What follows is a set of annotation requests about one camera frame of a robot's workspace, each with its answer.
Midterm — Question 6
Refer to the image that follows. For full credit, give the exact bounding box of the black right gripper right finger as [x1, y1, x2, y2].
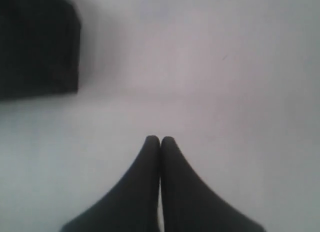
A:
[160, 136, 264, 232]

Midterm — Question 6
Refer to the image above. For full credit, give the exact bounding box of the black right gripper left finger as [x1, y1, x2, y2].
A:
[61, 135, 160, 232]

